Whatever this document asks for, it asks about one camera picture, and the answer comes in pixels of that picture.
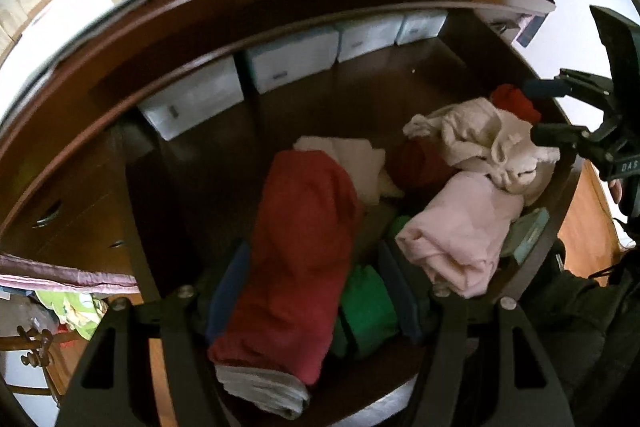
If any pale blue fruit-print tablecloth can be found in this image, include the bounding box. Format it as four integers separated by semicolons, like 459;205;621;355
0;0;558;108

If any white folded cloth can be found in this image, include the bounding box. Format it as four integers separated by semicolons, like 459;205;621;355
292;135;405;205

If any green underwear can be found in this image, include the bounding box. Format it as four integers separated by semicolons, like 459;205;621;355
332;214;417;358

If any person's right forearm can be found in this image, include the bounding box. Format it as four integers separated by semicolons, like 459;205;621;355
520;237;640;427

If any maroon underwear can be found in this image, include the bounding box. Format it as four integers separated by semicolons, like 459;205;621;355
390;139;458;195

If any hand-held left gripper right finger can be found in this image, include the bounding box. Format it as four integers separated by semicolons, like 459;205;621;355
377;239;576;427

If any bright red underwear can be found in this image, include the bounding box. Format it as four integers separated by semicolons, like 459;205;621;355
490;83;542;124

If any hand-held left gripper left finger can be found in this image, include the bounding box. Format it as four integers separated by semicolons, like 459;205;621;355
57;239;251;427

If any white cardboard box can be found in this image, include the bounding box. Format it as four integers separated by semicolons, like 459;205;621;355
397;9;448;46
335;14;406;62
245;24;341;95
137;54;246;141

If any blue checked cloth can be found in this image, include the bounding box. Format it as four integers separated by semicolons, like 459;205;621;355
500;12;544;48

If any beige underwear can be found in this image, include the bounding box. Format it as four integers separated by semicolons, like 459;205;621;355
402;97;561;195

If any turned wooden frame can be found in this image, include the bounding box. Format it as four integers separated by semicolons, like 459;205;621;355
0;324;68;410

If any green cartoon-print cloth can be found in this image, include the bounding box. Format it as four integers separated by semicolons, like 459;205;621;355
35;289;109;341

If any pink striped cloth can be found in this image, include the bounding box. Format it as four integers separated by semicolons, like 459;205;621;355
0;252;141;296

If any person's right hand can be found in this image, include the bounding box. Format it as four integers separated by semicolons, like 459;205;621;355
609;178;627;210

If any pink underwear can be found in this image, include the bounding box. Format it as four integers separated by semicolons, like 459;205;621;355
395;171;526;299

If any black cable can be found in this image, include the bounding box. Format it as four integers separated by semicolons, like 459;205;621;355
587;217;636;280

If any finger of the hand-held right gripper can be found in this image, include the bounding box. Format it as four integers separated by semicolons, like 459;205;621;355
522;69;615;108
530;121;619;158

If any wooden desk drawer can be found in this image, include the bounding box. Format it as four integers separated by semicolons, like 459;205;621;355
120;7;586;413

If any dark red underwear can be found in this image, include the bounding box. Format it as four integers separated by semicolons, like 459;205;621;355
207;150;366;420

